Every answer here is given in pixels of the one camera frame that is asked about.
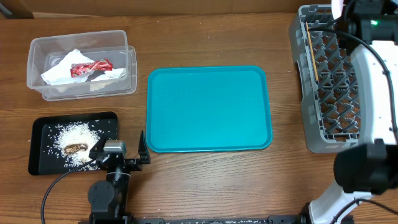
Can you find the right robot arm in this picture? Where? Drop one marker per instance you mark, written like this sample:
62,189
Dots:
368,31

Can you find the white paper napkin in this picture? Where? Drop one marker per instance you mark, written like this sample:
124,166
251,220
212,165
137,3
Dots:
61,74

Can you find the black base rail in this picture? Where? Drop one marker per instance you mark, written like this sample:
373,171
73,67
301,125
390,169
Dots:
272,219

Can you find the red sauce packet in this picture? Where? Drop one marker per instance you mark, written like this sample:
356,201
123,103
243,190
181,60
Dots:
80,69

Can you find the black plastic tray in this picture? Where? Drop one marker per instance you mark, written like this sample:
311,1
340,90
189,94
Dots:
34,156

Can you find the wooden chopstick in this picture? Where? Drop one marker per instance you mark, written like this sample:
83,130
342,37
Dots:
311,53

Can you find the teal serving tray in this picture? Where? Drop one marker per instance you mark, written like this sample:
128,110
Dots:
208,109

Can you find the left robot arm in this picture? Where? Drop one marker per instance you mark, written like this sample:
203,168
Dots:
108,197

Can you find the clear plastic storage bin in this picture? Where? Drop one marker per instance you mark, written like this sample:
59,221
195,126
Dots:
47,52

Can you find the brown food scrap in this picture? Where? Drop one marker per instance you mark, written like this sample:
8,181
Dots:
74,148

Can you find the grey dishwasher rack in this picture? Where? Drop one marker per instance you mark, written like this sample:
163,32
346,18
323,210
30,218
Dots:
330,107

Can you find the pile of white rice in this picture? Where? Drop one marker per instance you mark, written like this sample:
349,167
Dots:
55,137

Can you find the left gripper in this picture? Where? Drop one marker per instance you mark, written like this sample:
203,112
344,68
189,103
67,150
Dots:
137,164

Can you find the large white plate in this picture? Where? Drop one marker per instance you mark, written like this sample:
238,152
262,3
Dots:
337,7

